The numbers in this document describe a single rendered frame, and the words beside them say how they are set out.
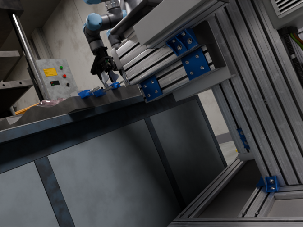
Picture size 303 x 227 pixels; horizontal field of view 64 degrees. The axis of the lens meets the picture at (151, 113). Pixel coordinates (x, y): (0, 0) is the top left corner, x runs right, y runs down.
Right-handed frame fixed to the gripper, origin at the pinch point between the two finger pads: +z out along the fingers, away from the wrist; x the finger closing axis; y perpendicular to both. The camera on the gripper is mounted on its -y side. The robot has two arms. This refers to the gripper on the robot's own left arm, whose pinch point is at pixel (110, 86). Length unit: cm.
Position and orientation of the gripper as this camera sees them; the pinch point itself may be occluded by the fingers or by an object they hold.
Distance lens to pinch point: 133.9
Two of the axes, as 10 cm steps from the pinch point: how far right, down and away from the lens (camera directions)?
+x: 6.0, -2.2, 7.7
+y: 7.0, -3.1, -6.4
